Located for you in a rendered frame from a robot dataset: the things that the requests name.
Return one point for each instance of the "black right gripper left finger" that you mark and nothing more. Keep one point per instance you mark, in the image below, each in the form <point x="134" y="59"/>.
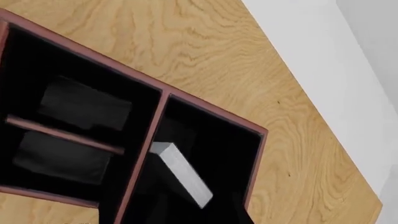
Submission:
<point x="152" y="200"/>

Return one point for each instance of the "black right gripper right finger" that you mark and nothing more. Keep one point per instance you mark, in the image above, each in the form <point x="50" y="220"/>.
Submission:
<point x="239" y="214"/>

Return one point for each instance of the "book with grey page edge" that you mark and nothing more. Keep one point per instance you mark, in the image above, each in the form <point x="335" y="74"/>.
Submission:
<point x="183" y="173"/>

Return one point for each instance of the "red-brown desk caddy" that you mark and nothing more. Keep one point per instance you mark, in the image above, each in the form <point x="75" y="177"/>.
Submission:
<point x="149" y="130"/>

